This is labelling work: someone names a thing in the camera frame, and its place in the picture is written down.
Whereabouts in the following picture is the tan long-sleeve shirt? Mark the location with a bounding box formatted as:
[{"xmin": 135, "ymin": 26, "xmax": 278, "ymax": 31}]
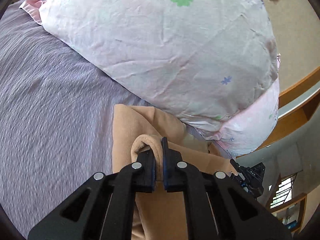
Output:
[{"xmin": 112, "ymin": 104, "xmax": 236, "ymax": 239}]

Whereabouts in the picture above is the wooden bookshelf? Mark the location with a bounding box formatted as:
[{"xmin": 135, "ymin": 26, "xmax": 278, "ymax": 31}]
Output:
[{"xmin": 266, "ymin": 172, "xmax": 307, "ymax": 237}]

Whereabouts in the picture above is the wooden headboard with glass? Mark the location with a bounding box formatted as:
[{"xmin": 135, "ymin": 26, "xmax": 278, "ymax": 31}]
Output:
[{"xmin": 236, "ymin": 66, "xmax": 320, "ymax": 158}]

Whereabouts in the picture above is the lavender bed sheet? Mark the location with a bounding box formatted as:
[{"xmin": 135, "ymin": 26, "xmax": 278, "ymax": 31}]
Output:
[{"xmin": 0, "ymin": 2, "xmax": 146, "ymax": 237}]

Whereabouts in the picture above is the left floral pink pillow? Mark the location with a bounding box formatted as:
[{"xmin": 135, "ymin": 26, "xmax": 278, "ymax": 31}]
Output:
[{"xmin": 21, "ymin": 0, "xmax": 280, "ymax": 157}]

